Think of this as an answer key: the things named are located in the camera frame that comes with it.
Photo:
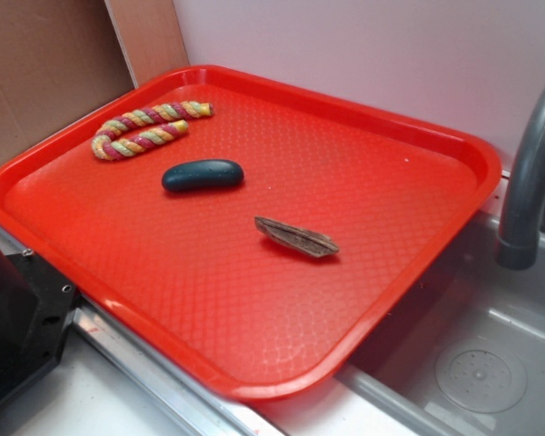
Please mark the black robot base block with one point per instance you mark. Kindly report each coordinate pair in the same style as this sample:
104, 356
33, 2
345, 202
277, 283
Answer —
36, 304

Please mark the dark green toy cucumber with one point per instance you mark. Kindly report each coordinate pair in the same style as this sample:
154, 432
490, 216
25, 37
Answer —
210, 173

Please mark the red plastic tray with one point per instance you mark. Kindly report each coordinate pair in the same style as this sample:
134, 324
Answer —
190, 273

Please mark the grey plastic sink basin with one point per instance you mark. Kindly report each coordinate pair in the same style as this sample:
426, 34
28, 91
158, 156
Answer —
463, 351

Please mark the grey toy faucet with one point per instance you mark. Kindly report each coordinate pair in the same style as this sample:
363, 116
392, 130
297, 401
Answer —
522, 217

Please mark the brown cardboard panel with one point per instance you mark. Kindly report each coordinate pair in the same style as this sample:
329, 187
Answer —
60, 60

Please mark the multicolour twisted rope toy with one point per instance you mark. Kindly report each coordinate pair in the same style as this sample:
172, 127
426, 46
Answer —
141, 130

